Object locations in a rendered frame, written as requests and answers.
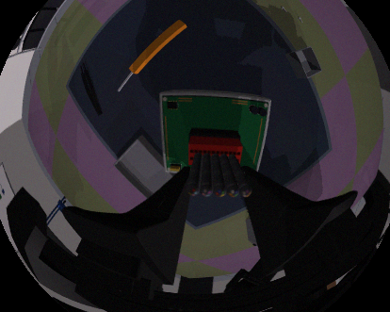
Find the green circuit board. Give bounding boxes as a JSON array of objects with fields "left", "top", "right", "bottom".
[{"left": 162, "top": 96, "right": 268, "bottom": 171}]

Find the red power plug with black cables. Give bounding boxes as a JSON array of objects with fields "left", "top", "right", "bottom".
[{"left": 187, "top": 136, "right": 252, "bottom": 197}]

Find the dark blue work mat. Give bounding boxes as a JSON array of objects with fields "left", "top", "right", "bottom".
[{"left": 66, "top": 0, "right": 332, "bottom": 230}]

